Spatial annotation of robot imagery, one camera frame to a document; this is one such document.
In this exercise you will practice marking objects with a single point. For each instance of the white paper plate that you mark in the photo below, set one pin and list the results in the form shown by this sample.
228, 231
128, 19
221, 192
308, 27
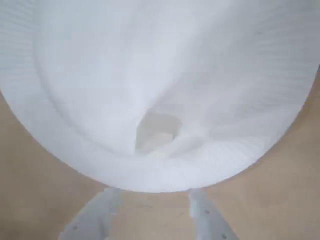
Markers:
150, 62

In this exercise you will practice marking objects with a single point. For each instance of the white cube block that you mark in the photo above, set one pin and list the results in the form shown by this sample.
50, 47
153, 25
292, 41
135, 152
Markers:
157, 136

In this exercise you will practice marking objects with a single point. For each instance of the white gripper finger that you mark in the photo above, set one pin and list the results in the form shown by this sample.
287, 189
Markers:
212, 222
95, 217

